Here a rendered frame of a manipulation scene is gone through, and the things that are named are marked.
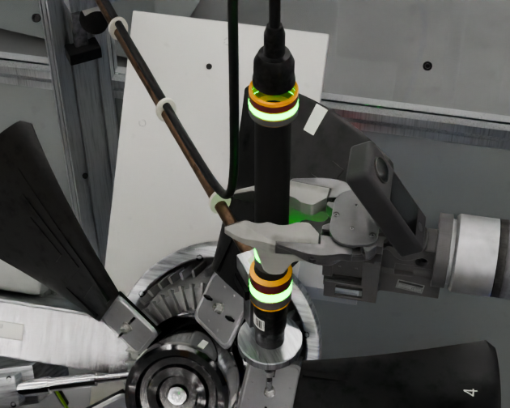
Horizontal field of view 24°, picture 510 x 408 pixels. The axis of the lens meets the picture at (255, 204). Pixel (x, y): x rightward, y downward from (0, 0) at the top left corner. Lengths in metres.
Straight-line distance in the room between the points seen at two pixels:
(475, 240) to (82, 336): 0.59
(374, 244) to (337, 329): 1.31
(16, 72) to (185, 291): 0.75
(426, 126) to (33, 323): 0.78
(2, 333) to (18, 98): 0.70
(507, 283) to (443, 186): 0.97
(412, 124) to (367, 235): 0.88
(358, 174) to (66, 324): 0.58
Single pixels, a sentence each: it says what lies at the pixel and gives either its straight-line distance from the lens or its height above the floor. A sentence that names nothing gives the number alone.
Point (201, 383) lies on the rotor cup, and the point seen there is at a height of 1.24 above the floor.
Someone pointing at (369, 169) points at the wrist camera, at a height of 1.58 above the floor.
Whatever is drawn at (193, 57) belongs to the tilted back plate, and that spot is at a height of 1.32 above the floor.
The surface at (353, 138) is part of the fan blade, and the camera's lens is 1.27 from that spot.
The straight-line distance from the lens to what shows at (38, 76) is 2.08.
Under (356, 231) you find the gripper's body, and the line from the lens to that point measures 1.10.
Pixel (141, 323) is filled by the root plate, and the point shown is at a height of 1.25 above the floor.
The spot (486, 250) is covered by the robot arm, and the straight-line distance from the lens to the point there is 1.10.
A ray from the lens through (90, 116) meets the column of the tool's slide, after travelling 1.91.
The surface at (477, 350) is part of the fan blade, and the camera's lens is 1.39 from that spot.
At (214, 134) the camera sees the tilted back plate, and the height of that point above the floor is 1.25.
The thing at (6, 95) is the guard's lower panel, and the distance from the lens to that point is 2.14.
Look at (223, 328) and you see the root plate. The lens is 1.34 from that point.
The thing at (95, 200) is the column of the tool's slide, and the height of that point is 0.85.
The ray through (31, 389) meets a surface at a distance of 1.50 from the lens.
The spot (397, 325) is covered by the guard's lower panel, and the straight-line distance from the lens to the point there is 2.37.
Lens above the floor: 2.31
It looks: 46 degrees down
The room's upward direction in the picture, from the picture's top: straight up
